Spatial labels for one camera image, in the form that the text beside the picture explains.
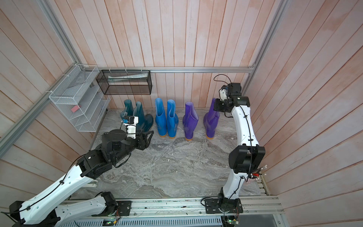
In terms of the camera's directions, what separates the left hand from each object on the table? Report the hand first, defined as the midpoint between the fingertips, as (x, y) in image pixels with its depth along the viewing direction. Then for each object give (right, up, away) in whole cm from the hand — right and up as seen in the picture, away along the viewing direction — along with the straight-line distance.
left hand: (148, 134), depth 65 cm
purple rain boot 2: (+35, +6, +24) cm, 43 cm away
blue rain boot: (+4, +8, +17) cm, 19 cm away
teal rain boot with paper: (-17, +13, +20) cm, 29 cm away
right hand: (+36, +16, +20) cm, 44 cm away
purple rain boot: (+21, +7, +20) cm, 30 cm away
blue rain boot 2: (+11, +7, +17) cm, 21 cm away
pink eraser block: (-47, +13, +17) cm, 52 cm away
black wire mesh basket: (-26, +36, +39) cm, 59 cm away
